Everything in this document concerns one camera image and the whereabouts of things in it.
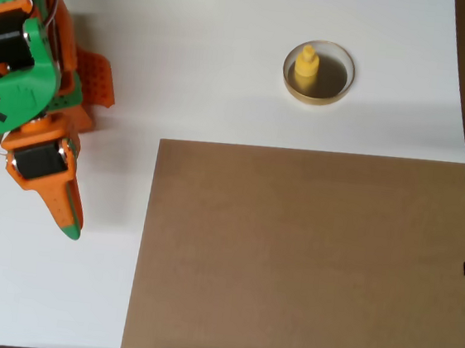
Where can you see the brown rectangular board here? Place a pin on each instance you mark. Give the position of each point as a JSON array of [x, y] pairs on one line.
[[311, 253]]

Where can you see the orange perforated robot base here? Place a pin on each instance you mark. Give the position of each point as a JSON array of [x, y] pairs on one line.
[[97, 76]]

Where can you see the small yellow plastic piece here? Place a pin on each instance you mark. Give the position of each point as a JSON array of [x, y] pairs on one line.
[[305, 71]]

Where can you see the shallow gold-rimmed round bowl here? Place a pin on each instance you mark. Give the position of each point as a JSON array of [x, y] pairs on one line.
[[334, 81]]

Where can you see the orange gripper, black servo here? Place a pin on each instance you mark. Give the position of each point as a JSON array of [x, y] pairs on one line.
[[39, 164]]

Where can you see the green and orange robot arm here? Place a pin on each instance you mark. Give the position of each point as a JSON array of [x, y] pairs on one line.
[[17, 89]]

